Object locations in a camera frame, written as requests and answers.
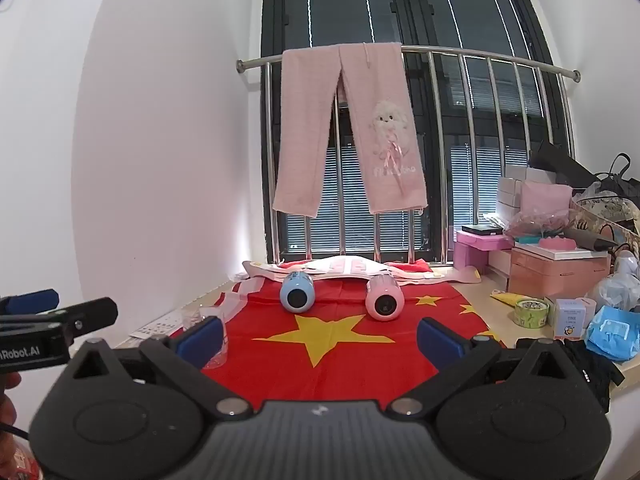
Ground red packet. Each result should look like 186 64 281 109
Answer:
0 440 42 480

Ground large pink box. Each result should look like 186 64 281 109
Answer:
509 247 612 306

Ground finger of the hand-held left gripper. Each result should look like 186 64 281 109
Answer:
0 297 120 347
0 288 61 317

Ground red cloth with yellow stars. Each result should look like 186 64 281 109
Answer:
172 260 503 411

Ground white flat box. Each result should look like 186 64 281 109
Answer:
514 240 610 261

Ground metal window railing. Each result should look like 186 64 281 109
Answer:
236 44 582 267

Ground clear plastic cup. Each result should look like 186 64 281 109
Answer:
181 304 229 370

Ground black paper bag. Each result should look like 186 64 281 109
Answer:
527 140 601 188

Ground white plastic bag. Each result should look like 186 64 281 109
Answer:
590 270 640 312

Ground person's left hand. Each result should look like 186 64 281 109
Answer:
0 373 24 428

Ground green tape roll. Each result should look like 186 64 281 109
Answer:
514 297 551 330

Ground patterned tote bag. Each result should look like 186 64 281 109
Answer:
570 195 640 252

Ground pink plastic wrap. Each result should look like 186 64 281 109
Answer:
505 210 574 239

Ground black framed window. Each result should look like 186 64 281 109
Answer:
260 0 566 267

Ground blue cup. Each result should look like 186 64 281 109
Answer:
279 270 317 315

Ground white printed paper sheet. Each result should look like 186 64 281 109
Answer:
127 309 201 345

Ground small white carton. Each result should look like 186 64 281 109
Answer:
552 299 589 339

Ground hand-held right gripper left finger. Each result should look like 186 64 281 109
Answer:
62 316 253 421

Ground stack of white boxes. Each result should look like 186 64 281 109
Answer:
496 165 556 221

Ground small pink box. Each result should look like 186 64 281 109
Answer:
454 230 516 271

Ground pink pants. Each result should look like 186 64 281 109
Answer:
271 41 429 218

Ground black handbag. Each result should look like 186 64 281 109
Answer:
595 154 640 197

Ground pink cup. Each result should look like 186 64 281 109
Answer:
365 274 405 321

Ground pink paper bag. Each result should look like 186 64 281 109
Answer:
520 180 574 221

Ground white and pink folded garment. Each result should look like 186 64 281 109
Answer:
241 256 446 286

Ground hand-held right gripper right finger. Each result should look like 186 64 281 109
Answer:
387 317 576 419

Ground black cable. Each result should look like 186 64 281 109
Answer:
0 420 31 441

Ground black cloth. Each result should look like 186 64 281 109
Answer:
515 337 626 413

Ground blue face mask pack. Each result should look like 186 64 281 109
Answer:
585 305 640 361

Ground yellow tube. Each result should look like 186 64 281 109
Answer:
490 289 526 308

